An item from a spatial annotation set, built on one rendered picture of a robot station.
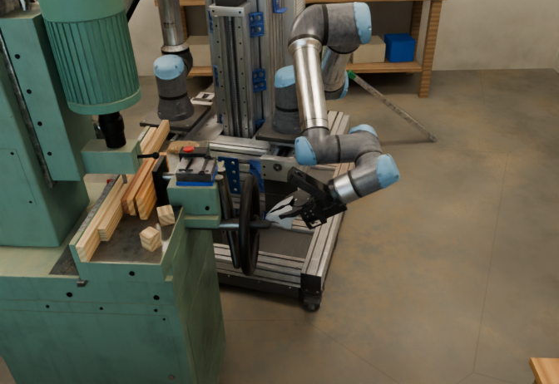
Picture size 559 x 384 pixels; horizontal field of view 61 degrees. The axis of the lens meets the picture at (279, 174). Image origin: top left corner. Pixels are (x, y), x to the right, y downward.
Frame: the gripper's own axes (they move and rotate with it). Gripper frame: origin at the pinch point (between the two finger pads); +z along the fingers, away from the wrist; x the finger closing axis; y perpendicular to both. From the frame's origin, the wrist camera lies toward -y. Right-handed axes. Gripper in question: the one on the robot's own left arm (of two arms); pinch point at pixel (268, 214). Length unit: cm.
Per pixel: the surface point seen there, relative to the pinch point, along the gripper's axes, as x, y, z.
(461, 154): 186, 135, -51
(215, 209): 3.0, -6.8, 13.1
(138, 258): -18.3, -15.1, 25.4
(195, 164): 8.9, -18.9, 12.5
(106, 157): 3.1, -34.4, 28.8
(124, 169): 3.1, -29.3, 26.9
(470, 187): 146, 133, -48
